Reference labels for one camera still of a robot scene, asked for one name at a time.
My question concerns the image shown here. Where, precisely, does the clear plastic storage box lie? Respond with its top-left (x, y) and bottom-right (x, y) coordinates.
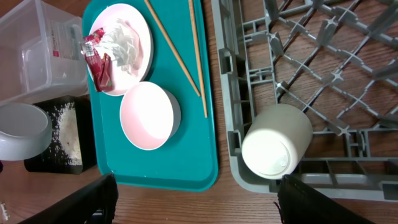
top-left (1, 0), bottom-right (88, 104)

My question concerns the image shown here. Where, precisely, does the black waste tray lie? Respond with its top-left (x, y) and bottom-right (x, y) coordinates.
top-left (24, 96), bottom-right (97, 175)

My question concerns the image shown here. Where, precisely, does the pink white bowl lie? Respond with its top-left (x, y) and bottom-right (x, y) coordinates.
top-left (119, 82), bottom-right (182, 151)

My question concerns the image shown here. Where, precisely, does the grey dish rack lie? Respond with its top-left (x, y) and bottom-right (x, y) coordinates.
top-left (211, 1), bottom-right (397, 202)

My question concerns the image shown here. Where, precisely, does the large white plate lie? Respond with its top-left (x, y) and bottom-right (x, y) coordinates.
top-left (85, 3), bottom-right (154, 96)

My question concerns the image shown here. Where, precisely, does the wooden chopstick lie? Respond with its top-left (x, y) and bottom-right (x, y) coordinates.
top-left (144, 0), bottom-right (201, 96)
top-left (188, 0), bottom-right (208, 118)

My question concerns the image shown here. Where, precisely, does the white cup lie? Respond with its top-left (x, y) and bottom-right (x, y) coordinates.
top-left (241, 104), bottom-right (313, 179)

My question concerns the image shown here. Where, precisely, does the teal plastic tray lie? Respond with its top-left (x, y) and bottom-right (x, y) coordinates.
top-left (90, 1), bottom-right (218, 191)

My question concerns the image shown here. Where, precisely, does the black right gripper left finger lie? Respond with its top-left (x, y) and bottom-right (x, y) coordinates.
top-left (22, 174), bottom-right (118, 224)

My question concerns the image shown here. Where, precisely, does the pile of rice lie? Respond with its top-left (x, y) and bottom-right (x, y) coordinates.
top-left (50, 102), bottom-right (83, 166)

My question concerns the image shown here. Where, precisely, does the grey bowl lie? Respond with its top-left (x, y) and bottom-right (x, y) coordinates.
top-left (1, 103), bottom-right (52, 161)

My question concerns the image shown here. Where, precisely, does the red snack wrapper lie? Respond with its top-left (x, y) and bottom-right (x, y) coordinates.
top-left (80, 28), bottom-right (114, 92)

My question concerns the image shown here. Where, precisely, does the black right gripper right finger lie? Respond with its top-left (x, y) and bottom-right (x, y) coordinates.
top-left (276, 175), bottom-right (371, 224)

